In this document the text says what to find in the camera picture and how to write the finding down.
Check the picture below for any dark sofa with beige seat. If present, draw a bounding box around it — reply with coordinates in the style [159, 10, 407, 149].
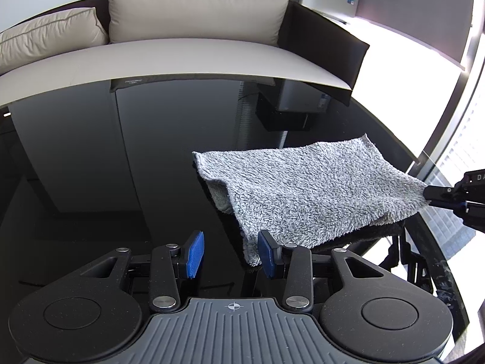
[1, 2, 369, 105]

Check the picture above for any small beige side cushion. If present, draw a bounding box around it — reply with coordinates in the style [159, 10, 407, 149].
[1, 8, 109, 74]

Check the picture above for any large beige back cushion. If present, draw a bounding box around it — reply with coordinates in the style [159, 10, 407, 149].
[108, 0, 289, 46]

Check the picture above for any grey fluffy towel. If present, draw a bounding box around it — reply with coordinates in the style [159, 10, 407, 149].
[193, 136, 427, 266]

